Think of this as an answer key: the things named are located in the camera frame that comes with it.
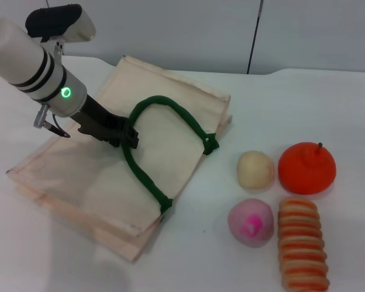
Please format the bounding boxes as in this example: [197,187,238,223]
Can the cream round egg yolk pastry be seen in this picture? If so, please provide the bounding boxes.
[237,150,276,192]

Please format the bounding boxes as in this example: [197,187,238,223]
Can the dark vertical wall strip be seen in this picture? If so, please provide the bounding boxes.
[246,0,265,75]

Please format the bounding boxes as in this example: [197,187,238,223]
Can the orange striped bread roll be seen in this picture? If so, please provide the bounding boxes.
[276,196,331,291]

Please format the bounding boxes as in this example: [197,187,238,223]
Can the pink round pastry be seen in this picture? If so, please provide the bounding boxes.
[227,198,275,249]

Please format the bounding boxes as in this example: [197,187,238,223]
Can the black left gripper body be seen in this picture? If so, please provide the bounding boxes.
[71,96,127,144]

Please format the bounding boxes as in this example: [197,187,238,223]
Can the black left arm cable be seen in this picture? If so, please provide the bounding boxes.
[33,105,71,139]

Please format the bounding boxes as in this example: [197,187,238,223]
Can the orange persimmon toy fruit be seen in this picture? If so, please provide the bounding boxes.
[277,142,337,195]

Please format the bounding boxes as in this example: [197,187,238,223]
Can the cream canvas handbag green handles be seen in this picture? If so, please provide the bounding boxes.
[5,54,234,263]

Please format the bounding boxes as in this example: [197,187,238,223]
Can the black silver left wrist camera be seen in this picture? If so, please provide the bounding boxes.
[24,3,97,44]

